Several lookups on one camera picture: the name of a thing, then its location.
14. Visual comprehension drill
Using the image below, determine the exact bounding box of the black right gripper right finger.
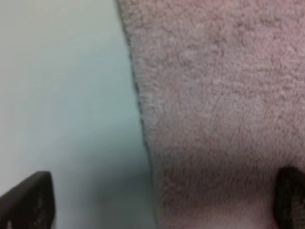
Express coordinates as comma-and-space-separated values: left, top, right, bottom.
274, 167, 305, 229

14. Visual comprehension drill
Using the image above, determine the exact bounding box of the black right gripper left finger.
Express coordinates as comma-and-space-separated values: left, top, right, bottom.
0, 171, 56, 229

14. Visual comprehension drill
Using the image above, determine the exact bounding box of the pink terry towel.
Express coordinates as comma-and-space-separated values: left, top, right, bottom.
118, 0, 305, 229

